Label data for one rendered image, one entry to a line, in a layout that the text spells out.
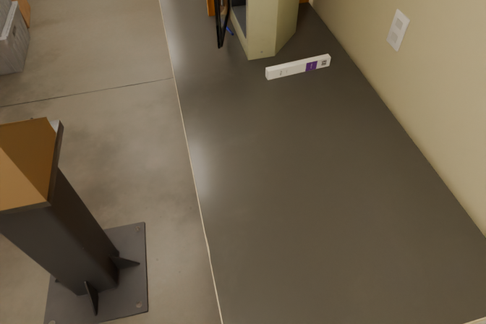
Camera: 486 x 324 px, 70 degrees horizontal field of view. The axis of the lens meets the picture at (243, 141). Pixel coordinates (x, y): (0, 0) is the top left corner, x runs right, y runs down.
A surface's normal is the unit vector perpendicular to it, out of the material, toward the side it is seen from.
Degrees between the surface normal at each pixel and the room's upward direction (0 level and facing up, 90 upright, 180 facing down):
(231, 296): 0
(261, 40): 90
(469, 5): 90
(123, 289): 0
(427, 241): 0
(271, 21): 90
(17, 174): 90
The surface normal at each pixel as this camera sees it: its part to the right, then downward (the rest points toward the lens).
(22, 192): 0.24, 0.74
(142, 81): -0.01, -0.65
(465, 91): -0.97, 0.19
